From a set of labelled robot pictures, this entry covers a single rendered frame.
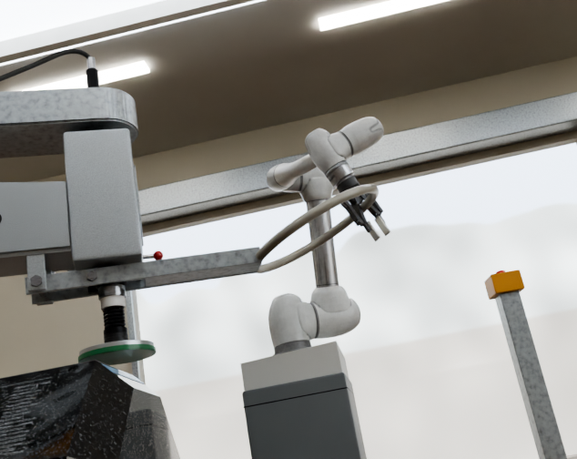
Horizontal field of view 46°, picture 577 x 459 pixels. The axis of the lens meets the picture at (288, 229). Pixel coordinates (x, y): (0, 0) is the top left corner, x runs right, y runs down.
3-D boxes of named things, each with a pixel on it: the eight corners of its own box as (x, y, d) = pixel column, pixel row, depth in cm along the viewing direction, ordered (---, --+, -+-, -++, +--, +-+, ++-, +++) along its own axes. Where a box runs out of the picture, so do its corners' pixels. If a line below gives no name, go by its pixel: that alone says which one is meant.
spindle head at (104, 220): (12, 277, 191) (5, 134, 205) (25, 297, 211) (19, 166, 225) (144, 262, 199) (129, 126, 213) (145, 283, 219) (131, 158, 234)
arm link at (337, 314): (306, 339, 298) (352, 333, 305) (319, 340, 283) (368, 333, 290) (287, 166, 306) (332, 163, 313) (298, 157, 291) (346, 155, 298)
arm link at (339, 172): (320, 178, 242) (329, 192, 241) (332, 165, 235) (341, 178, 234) (339, 170, 248) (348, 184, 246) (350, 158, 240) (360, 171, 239)
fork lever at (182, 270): (23, 290, 191) (22, 273, 193) (34, 307, 209) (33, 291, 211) (264, 258, 208) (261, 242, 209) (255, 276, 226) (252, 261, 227)
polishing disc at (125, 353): (155, 359, 212) (154, 348, 213) (156, 345, 192) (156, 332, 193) (81, 369, 206) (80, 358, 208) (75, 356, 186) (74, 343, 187)
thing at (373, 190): (266, 242, 194) (260, 234, 194) (244, 290, 239) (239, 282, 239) (400, 169, 210) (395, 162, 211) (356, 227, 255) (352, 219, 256)
